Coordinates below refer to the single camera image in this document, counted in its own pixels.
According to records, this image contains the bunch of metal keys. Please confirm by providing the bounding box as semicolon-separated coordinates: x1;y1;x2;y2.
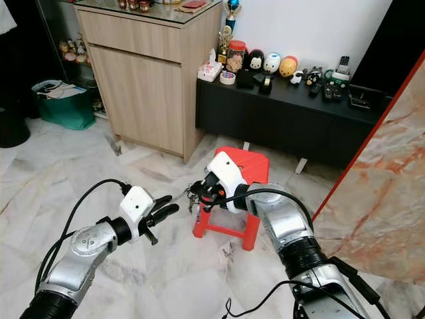
181;187;201;215

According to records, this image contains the red plastic stool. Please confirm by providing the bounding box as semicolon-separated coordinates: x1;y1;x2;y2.
193;146;270;251

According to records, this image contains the black low sideboard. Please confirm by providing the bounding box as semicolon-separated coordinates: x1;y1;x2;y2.
195;76;392;170

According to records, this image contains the pink white tissue pack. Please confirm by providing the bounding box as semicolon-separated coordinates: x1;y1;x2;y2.
198;53;222;82

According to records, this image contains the light wooden cabinet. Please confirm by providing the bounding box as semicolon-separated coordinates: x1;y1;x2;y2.
73;0;223;163

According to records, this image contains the black fabric pouch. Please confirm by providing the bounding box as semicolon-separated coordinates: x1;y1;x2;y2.
236;69;256;90

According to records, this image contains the black round tape dispenser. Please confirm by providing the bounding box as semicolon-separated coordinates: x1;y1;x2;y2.
259;74;274;94

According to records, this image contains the green bag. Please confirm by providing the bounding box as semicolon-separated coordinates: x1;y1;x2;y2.
31;80;97;131

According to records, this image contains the clear jar with red lid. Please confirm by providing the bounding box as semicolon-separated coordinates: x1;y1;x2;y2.
226;40;248;72

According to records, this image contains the black mouse plush toy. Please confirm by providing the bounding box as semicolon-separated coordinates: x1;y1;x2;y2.
247;49;265;71

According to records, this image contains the white duck plush toy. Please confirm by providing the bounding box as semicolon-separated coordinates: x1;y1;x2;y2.
263;53;282;74

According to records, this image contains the orange bear plush toy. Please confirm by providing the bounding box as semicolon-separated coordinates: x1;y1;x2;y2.
279;56;299;78

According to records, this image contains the black brown plush toy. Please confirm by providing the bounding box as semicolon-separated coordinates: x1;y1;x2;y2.
305;66;323;87

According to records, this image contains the black device with green trim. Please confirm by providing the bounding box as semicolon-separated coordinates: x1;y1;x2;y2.
323;70;351;102

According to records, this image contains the black bin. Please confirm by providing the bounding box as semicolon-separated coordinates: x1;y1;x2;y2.
0;100;31;148

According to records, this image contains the black flat box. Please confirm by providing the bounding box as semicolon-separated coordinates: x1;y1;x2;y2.
347;84;387;109

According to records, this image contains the red flat case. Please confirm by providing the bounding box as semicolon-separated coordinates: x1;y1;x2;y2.
181;0;208;11

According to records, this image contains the blue gold trophy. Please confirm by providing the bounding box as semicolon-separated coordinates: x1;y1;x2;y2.
224;0;241;31

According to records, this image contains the glass display shelf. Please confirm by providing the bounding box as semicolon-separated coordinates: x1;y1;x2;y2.
37;0;107;119

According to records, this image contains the black television screen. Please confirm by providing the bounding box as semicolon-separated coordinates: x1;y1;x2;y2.
351;0;425;87

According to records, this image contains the white cloth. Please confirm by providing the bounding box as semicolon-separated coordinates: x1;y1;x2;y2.
0;0;18;34

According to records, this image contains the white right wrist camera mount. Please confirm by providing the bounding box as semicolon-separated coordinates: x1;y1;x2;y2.
207;151;248;213

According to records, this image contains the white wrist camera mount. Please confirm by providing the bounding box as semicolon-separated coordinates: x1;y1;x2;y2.
207;151;248;213
120;185;156;225

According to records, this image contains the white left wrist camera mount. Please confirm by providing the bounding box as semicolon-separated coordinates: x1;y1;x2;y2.
120;185;156;225

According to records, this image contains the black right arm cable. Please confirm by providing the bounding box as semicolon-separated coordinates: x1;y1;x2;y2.
206;188;319;227

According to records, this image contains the black robot torso cable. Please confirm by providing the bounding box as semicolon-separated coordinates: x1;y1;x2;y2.
222;279;373;319

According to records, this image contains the black cordless phone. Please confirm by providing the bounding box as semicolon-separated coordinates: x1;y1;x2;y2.
336;56;351;82

